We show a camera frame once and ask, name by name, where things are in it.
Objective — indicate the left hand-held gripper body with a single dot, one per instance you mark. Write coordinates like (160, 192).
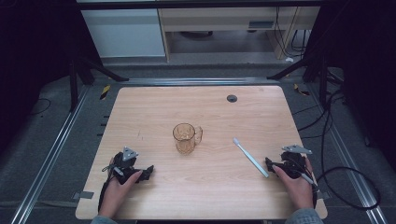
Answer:
(124, 161)

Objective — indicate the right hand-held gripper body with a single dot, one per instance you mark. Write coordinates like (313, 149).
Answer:
(292, 161)

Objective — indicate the white toothbrush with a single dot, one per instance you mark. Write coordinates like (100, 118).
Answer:
(250, 157)

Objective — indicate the clear amber cup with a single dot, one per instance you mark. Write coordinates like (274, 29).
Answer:
(186, 138)

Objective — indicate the person's right hand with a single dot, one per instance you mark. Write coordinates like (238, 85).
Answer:
(295, 186)

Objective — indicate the person's left hand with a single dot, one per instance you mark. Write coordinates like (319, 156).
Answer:
(120, 191)

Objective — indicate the yellow black tape strip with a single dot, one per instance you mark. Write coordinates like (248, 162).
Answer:
(105, 92)
(300, 90)

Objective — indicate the black metal stand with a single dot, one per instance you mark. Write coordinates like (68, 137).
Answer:
(311, 70)
(82, 77)

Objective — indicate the white cabinet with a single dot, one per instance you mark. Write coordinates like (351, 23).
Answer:
(123, 32)

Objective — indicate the aluminium floor rail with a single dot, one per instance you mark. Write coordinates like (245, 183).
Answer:
(348, 155)
(46, 161)
(199, 81)

